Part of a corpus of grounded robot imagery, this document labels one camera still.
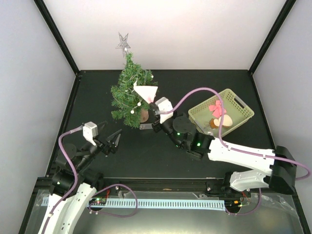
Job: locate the clear battery box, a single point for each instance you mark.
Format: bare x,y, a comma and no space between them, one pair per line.
147,126

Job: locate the small green christmas tree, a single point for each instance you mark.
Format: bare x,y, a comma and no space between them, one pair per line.
128,104

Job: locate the green plastic basket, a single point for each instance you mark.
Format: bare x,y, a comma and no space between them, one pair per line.
235,107

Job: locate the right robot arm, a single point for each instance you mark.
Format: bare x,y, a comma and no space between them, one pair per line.
267,168

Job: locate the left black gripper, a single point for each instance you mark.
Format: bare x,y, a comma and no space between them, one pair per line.
107,147

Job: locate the pink cone ornament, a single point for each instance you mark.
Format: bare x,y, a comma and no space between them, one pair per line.
147,93

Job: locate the small circuit board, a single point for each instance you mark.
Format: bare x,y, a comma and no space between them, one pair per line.
97,201

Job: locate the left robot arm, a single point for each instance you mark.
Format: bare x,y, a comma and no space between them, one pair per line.
73,183

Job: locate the brown white plush ornament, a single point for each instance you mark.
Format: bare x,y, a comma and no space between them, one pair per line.
225,121

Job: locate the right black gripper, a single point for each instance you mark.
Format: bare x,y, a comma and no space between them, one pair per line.
155,126

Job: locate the pink star ornament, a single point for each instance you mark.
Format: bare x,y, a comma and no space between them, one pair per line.
217,109

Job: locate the light blue slotted cable duct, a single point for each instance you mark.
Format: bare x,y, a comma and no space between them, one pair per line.
131,203

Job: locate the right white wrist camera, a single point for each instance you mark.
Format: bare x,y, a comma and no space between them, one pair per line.
164,105

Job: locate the silver star tree topper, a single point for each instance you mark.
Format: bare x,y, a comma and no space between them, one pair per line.
123,44

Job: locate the black aluminium rail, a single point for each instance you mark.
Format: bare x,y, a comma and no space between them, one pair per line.
211,187

